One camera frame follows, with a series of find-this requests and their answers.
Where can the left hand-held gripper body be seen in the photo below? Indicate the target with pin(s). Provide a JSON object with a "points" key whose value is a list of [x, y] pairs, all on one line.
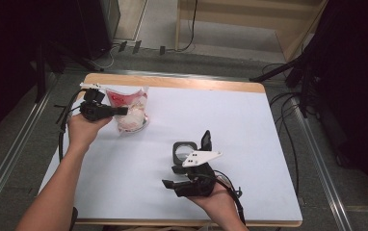
{"points": [[92, 109]]}

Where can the dark cabinet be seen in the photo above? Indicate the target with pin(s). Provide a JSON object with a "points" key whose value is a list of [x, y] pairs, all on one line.
{"points": [[98, 25]]}

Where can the red and clear pouch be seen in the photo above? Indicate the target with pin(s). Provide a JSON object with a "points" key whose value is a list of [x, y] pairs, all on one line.
{"points": [[132, 112]]}

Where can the white paper sheet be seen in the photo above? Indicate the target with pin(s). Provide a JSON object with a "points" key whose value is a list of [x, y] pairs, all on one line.
{"points": [[252, 144]]}

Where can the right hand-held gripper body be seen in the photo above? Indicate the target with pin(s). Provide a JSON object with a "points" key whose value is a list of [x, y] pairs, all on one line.
{"points": [[199, 183]]}

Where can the metal floor strip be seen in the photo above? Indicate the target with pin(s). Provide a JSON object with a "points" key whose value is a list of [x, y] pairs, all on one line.
{"points": [[172, 74]]}

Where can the black metal stand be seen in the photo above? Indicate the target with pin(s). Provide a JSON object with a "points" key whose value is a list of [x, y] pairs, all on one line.
{"points": [[40, 70], [302, 73]]}

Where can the light wooden frame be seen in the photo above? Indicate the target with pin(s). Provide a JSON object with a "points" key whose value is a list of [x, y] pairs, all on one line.
{"points": [[288, 35]]}

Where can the wooden table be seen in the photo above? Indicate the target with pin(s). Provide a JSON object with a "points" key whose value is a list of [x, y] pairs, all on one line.
{"points": [[188, 82]]}

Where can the black curtain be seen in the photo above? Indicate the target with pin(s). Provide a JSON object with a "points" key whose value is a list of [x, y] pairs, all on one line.
{"points": [[5, 64], [358, 80]]}

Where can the person's right hand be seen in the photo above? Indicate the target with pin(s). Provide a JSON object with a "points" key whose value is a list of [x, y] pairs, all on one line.
{"points": [[219, 205]]}

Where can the person's left hand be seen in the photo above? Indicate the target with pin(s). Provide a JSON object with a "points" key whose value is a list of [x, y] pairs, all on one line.
{"points": [[82, 131]]}

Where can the metal floor rail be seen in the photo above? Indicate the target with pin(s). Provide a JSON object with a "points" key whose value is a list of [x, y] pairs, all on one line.
{"points": [[323, 173], [15, 144]]}

